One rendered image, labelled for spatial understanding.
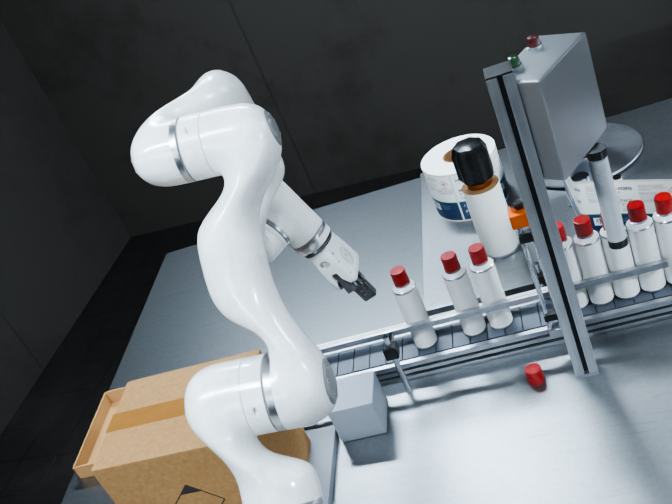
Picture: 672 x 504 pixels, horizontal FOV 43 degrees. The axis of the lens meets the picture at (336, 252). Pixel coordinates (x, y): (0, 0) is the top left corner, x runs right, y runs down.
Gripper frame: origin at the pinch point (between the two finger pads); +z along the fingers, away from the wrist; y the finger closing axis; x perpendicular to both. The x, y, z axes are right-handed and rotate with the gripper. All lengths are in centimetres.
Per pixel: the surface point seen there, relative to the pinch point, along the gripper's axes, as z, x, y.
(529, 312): 27.0, -23.3, 0.9
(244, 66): -6, 90, 261
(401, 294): 3.9, -6.8, -3.1
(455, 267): 6.2, -19.1, -1.7
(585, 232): 15.3, -44.1, -2.0
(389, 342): 7.9, -0.4, -10.1
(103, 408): -9, 81, 8
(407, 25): 28, 11, 251
